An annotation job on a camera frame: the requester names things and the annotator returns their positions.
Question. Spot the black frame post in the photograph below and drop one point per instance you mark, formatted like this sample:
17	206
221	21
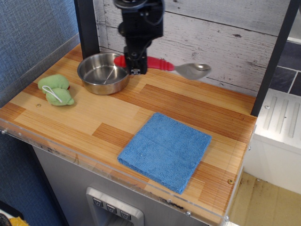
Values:
276	54
85	15

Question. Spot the red handled metal spoon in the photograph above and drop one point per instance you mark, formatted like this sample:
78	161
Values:
191	71

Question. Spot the green plush toy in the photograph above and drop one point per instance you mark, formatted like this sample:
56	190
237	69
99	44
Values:
56	89

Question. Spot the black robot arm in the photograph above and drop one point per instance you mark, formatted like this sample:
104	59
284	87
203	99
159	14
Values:
116	2

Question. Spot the silver dispenser button panel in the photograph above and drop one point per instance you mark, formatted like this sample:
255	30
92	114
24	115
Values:
109	211

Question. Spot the stainless steel pan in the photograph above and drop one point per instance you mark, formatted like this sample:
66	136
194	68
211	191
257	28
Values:
101	76

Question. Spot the black left frame post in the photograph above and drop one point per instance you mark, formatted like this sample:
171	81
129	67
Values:
85	15

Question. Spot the black right frame post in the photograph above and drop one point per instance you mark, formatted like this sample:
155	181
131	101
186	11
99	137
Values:
276	54

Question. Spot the clear acrylic edge guard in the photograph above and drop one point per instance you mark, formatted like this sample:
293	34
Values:
77	179

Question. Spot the yellow and black object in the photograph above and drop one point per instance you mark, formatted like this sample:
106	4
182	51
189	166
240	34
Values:
5	221

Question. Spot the blue folded cloth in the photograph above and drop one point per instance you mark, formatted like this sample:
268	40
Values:
166	151

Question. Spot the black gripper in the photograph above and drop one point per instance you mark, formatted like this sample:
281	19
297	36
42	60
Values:
141	24

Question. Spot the white grooved cabinet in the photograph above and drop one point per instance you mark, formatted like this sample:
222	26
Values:
274	153

